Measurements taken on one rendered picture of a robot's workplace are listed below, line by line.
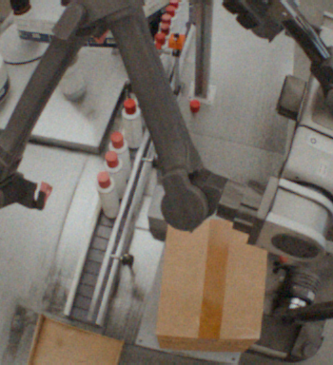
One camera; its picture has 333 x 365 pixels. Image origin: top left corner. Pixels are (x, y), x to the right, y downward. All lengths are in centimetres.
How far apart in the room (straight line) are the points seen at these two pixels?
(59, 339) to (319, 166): 93
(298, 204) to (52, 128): 103
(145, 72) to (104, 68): 97
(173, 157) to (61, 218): 78
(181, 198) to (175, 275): 36
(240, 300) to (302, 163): 43
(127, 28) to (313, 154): 38
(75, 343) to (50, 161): 62
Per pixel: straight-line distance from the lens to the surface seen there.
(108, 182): 130
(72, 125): 164
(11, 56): 194
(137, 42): 81
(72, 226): 153
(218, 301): 113
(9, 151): 98
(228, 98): 174
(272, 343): 203
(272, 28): 111
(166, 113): 81
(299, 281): 193
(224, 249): 117
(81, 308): 139
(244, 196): 81
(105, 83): 173
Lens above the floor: 221
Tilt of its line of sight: 62 degrees down
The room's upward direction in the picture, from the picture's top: 3 degrees counter-clockwise
